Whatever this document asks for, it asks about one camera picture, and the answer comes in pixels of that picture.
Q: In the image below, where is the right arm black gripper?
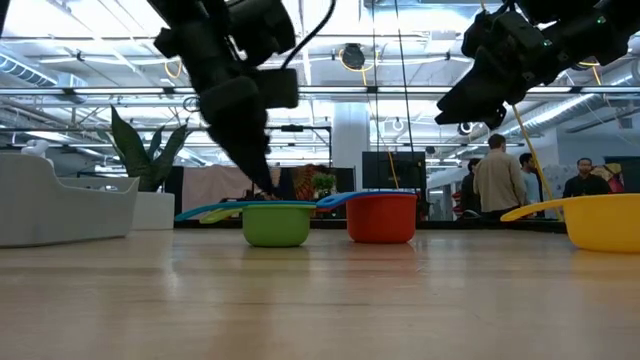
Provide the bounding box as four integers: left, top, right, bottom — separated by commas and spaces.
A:
434, 11, 558, 126

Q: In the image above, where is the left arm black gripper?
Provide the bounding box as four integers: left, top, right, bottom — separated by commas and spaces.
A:
153, 22, 278, 196

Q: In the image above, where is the light blue measuring cup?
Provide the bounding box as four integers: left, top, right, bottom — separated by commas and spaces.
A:
174, 199, 318, 223

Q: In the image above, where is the green measuring cup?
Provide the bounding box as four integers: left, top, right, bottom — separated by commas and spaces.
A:
198, 202, 317, 249

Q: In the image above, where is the red measuring cup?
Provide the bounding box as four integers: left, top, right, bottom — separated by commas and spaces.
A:
345, 193, 419, 245

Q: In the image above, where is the yellow measuring cup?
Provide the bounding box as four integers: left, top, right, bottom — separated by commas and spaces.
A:
499, 193, 640, 254

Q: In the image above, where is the grey plastic basket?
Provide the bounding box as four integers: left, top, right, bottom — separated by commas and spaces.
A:
0, 152, 141, 249

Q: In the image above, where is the orange patterned object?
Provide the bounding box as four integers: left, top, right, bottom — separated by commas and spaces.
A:
292, 163, 329, 197

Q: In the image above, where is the person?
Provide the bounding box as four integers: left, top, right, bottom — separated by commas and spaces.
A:
458, 157, 482, 214
561, 157, 613, 199
471, 133, 529, 222
518, 152, 545, 206

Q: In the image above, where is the small green bushy plant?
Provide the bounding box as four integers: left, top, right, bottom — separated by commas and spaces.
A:
311, 171, 340, 199

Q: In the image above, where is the black monitor screen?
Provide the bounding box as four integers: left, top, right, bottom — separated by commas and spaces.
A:
361, 150, 428, 191

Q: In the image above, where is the white square column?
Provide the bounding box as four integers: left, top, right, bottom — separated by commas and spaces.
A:
331, 102, 372, 190

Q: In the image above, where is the green plant in white pot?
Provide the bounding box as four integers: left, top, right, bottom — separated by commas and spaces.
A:
97, 104, 194, 232

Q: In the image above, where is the long horizontal light bar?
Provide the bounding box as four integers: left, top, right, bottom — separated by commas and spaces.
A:
0, 85, 640, 97

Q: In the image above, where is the white rounded object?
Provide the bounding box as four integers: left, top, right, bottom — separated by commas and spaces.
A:
19, 139, 55, 169

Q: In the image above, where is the black metal rig frame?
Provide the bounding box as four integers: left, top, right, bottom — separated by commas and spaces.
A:
262, 123, 334, 201

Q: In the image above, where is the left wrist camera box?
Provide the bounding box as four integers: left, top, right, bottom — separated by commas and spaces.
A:
257, 68, 300, 110

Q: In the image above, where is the long yellow hanging cable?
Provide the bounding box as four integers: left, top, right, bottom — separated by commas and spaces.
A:
510, 104, 565, 223

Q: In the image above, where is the long black hanging cable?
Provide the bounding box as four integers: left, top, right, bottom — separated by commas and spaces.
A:
393, 0, 415, 154

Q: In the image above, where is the silver ceiling duct pipe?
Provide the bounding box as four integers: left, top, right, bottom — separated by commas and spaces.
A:
499, 59, 640, 139

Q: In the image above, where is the large black ceiling cable reel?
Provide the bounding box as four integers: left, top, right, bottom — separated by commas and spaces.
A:
341, 42, 367, 72

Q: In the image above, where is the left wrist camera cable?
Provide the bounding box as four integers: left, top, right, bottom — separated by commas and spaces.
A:
279, 0, 337, 70

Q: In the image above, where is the ribbed ceiling duct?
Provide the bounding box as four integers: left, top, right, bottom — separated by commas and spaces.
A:
0, 52, 60, 89

